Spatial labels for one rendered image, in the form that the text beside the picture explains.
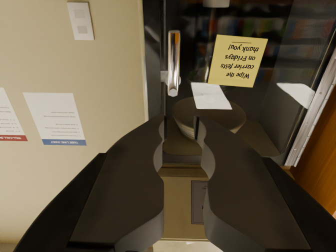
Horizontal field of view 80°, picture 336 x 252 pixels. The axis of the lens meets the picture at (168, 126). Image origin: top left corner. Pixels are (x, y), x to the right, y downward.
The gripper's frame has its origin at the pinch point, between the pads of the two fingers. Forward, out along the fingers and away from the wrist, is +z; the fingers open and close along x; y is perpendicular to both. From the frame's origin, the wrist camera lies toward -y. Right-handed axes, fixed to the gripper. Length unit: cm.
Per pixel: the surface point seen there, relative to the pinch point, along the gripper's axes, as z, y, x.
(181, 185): 18.9, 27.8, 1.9
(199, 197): 17.3, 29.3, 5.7
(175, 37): 16.6, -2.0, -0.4
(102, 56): 66, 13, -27
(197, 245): 23, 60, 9
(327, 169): 20.0, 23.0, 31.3
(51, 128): 65, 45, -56
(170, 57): 16.6, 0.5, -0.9
